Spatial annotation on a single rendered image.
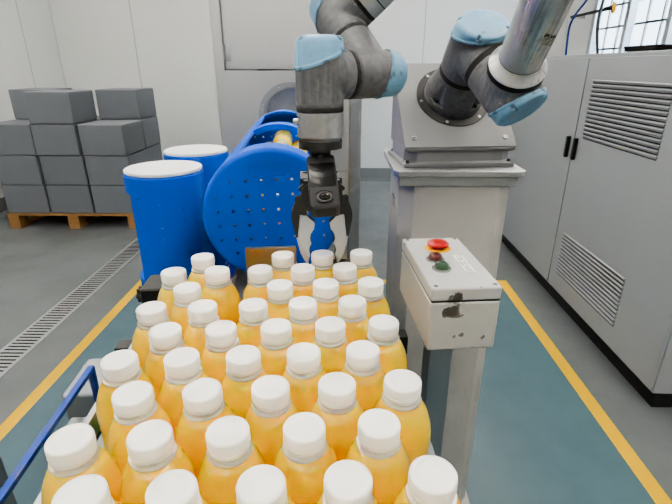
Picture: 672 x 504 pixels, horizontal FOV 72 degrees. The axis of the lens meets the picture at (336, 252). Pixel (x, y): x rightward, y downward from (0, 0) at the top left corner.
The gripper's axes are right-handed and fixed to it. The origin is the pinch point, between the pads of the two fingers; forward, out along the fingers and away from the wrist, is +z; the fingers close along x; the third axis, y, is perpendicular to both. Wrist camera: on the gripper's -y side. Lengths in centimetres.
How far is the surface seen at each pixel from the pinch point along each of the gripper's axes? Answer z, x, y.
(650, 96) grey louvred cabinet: -18, -146, 124
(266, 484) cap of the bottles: -1.0, 6.3, -47.5
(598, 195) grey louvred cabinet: 31, -148, 147
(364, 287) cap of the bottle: -0.7, -5.6, -13.4
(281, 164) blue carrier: -12.8, 7.3, 18.6
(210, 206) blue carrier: -4.5, 22.1, 18.1
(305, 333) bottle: 2.5, 3.2, -20.4
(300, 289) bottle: 1.9, 3.9, -8.2
